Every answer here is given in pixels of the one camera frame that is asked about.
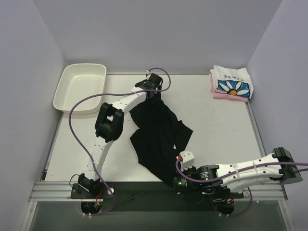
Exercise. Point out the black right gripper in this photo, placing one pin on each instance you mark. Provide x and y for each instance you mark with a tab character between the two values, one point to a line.
179	182

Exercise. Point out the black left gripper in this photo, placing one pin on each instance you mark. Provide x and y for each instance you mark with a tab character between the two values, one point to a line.
153	93

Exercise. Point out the black t shirt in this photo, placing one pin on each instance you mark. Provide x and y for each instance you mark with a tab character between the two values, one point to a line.
159	139

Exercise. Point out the white plastic bin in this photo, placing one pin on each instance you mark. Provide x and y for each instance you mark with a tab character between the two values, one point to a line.
77	82

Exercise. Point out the white daisy print t shirt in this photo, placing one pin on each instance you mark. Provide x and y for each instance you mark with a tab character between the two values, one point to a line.
232	81

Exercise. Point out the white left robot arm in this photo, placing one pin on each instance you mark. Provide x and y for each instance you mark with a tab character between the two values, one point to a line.
109	126

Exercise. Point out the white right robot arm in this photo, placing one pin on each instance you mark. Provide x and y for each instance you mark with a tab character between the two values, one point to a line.
223	180

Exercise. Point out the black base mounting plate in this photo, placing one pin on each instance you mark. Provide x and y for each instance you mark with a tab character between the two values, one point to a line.
144	197

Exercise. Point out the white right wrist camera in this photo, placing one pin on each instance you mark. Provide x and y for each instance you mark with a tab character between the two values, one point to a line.
186	160

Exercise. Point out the aluminium front rail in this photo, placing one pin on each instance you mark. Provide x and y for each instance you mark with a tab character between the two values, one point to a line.
61	191

